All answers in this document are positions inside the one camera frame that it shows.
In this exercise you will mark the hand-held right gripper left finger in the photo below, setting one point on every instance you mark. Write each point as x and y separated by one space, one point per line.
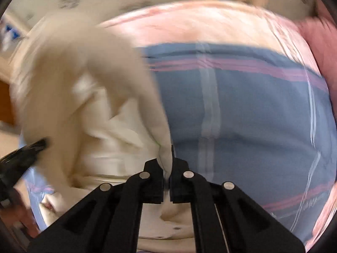
152 187

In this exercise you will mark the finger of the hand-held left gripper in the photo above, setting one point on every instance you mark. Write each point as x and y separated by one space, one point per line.
23 158

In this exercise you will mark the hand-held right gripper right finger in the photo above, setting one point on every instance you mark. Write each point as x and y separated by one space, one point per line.
179 187

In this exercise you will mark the cream and pink hooded jacket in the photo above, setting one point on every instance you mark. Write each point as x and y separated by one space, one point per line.
92 97

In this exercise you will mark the person's left hand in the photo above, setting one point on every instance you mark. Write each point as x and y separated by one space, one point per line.
18 213

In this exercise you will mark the brown wooden door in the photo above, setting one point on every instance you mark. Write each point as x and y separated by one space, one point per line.
6 102

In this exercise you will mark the blue plaid bed cover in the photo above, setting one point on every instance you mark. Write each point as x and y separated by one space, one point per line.
250 110

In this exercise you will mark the bed with pink sheet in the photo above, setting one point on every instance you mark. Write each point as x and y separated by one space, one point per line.
210 23

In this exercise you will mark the pink fleece quilt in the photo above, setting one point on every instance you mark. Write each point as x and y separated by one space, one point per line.
325 47

